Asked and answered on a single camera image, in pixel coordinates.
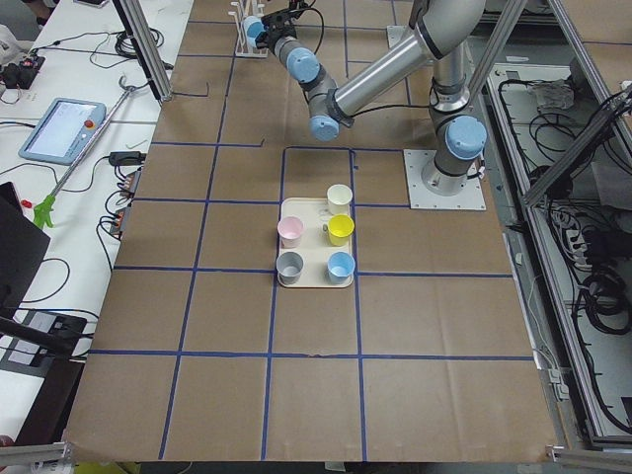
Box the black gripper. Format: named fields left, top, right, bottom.
left=260, top=8, right=296, bottom=49

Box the light blue plastic cup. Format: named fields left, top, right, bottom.
left=243, top=16, right=265, bottom=48

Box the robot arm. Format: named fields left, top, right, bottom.
left=243, top=1, right=487, bottom=197

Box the white plastic cup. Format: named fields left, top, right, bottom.
left=326, top=184, right=354, bottom=215

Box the pink plastic cup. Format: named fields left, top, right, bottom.
left=276, top=216, right=304, bottom=249

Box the yellow plastic cup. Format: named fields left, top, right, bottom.
left=327, top=214, right=355, bottom=247

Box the grey plastic cup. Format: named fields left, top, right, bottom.
left=276, top=251, right=304, bottom=285

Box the light blue cup far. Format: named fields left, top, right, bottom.
left=327, top=252, right=356, bottom=284

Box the cream serving tray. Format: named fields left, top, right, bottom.
left=277, top=197, right=354, bottom=288

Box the teach pendant tablet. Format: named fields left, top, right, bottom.
left=18, top=98, right=107, bottom=166

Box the reacher grabber tool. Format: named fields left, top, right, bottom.
left=33, top=75, right=147, bottom=229

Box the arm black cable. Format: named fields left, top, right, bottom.
left=290, top=0, right=326, bottom=55

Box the white wire cup rack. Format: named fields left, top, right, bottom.
left=228, top=0, right=268, bottom=58

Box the aluminium frame post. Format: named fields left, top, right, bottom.
left=113, top=0, right=172, bottom=104

